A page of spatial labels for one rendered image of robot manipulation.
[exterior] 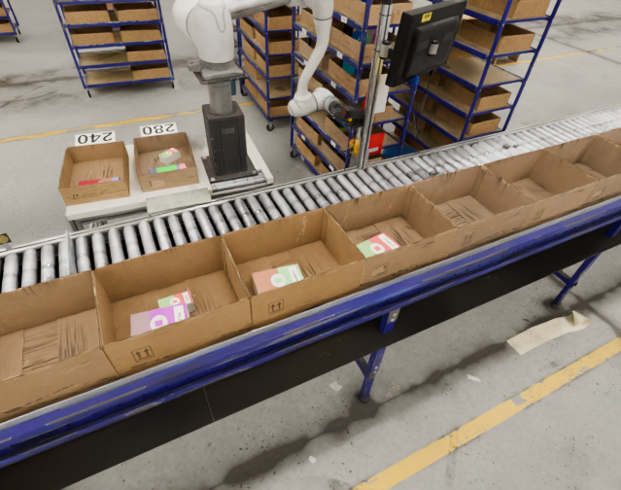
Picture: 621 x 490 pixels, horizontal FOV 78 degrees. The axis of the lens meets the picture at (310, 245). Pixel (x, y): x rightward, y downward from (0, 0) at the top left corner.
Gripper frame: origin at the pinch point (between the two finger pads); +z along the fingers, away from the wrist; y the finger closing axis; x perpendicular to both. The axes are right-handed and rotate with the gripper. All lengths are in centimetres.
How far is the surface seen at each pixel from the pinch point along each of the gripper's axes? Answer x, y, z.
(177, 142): 16, -90, -40
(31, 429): 4, -155, 109
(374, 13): -45, 26, -30
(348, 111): -13.5, -11.3, 12.8
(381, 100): -16.2, 8.0, 12.8
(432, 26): -53, 18, 27
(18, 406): 3, -157, 102
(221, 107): -15, -70, -8
